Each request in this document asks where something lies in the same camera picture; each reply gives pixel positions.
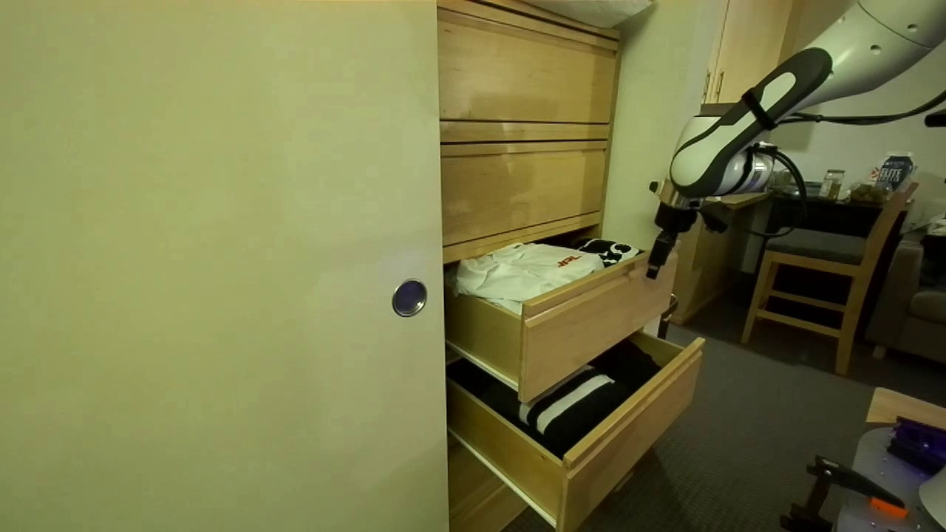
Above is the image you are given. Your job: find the wooden drawer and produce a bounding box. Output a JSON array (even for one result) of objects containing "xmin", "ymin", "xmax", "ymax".
[
  {"xmin": 441, "ymin": 142, "xmax": 607, "ymax": 264},
  {"xmin": 437, "ymin": 0, "xmax": 618, "ymax": 142},
  {"xmin": 446, "ymin": 333, "xmax": 703, "ymax": 532},
  {"xmin": 446, "ymin": 247, "xmax": 676, "ymax": 401}
]

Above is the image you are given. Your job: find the black white striped garment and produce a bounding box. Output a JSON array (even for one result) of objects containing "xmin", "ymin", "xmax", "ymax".
[{"xmin": 450, "ymin": 339, "xmax": 660, "ymax": 454}]

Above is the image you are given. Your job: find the white folded shirt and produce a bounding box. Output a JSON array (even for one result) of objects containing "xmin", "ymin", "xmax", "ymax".
[{"xmin": 453, "ymin": 243, "xmax": 602, "ymax": 314}]

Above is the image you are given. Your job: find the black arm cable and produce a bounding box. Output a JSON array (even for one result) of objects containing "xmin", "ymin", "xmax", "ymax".
[{"xmin": 756, "ymin": 88, "xmax": 946, "ymax": 238}]

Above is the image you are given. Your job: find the sliding closet door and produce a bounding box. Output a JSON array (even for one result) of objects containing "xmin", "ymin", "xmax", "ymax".
[{"xmin": 0, "ymin": 0, "xmax": 450, "ymax": 532}]

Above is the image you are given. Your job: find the wooden chair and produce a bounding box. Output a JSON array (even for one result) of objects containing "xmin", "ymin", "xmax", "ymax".
[{"xmin": 741, "ymin": 179, "xmax": 916, "ymax": 374}]

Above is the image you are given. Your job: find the black shirt with white print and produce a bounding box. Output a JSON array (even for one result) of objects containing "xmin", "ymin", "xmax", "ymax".
[{"xmin": 582, "ymin": 238, "xmax": 635, "ymax": 265}]

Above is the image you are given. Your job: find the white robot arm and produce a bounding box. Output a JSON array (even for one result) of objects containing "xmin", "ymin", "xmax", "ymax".
[{"xmin": 647, "ymin": 0, "xmax": 946, "ymax": 278}]

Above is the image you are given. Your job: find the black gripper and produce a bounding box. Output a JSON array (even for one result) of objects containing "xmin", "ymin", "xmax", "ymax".
[{"xmin": 647, "ymin": 201, "xmax": 698, "ymax": 278}]

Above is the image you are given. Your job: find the wooden desk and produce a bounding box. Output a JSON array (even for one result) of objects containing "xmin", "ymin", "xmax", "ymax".
[{"xmin": 675, "ymin": 191, "xmax": 772, "ymax": 326}]

